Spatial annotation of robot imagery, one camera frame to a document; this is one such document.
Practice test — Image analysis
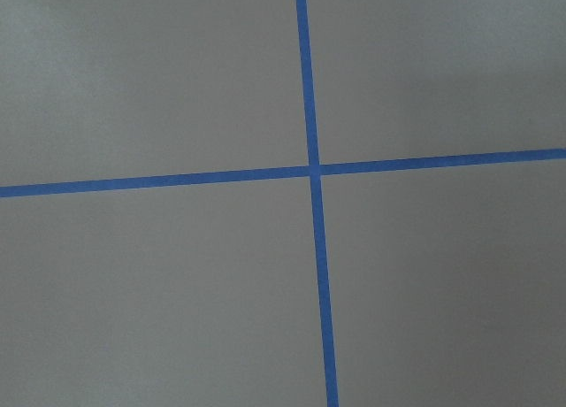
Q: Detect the brown paper table cover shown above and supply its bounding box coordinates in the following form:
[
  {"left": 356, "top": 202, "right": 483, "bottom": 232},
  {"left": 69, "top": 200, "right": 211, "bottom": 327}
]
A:
[{"left": 1, "top": 0, "right": 565, "bottom": 406}]

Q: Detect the blue tape strip lengthwise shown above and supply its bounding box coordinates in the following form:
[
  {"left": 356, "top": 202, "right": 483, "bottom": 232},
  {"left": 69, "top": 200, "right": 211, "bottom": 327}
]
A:
[{"left": 295, "top": 0, "right": 340, "bottom": 406}]

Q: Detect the blue tape strip crosswise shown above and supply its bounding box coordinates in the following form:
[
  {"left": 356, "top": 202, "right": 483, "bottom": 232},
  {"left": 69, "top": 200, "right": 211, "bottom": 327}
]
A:
[{"left": 1, "top": 148, "right": 565, "bottom": 198}]

